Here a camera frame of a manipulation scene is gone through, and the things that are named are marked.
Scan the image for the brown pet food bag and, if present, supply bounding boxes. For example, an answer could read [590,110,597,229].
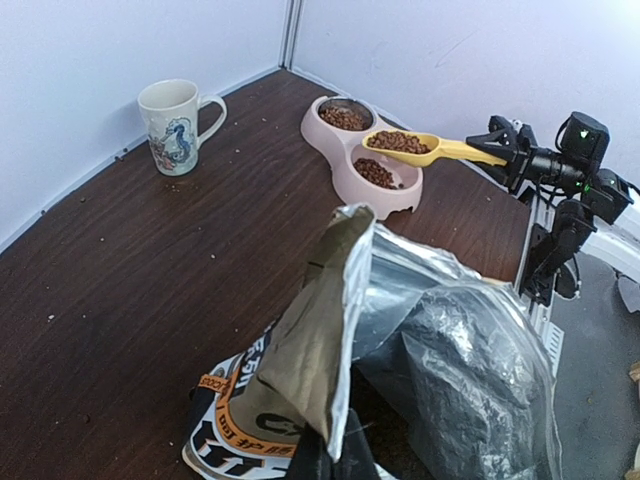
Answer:
[181,204,562,479]

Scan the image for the right aluminium frame post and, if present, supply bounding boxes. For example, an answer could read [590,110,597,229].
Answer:
[278,0,304,71]

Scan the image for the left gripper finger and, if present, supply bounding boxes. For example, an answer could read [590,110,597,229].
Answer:
[287,409,380,480]

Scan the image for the pink double pet bowl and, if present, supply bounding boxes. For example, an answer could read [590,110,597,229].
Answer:
[301,96,423,220]

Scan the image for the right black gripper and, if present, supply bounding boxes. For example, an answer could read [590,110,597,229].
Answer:
[465,115,537,190]

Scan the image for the yellow plastic scoop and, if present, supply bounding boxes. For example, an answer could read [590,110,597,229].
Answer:
[361,130,507,168]

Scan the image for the white patterned mug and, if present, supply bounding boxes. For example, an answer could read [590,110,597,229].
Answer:
[137,79,228,177]

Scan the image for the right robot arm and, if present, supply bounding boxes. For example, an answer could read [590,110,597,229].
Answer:
[465,111,639,306]

